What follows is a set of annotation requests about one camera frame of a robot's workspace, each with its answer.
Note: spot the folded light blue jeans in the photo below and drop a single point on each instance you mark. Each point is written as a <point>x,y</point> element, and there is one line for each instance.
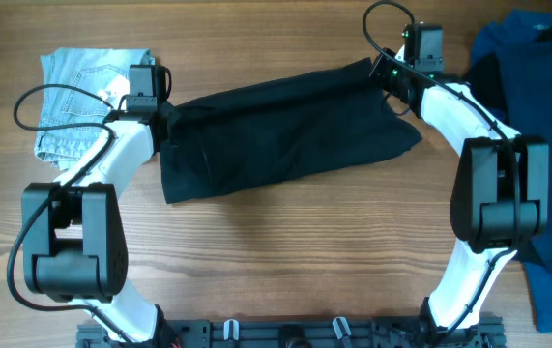
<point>85,84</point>

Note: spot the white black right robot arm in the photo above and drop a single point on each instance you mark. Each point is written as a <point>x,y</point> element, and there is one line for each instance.
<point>499,197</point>

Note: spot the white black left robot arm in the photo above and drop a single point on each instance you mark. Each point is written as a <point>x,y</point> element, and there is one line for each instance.
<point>73,242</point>

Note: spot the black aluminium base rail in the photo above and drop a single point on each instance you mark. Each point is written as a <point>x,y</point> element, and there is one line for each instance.
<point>381,332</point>

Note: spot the black shorts garment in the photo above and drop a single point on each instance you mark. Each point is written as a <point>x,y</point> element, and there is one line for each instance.
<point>279,130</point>

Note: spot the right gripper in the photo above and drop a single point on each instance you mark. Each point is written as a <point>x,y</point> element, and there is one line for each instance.
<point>379,71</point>

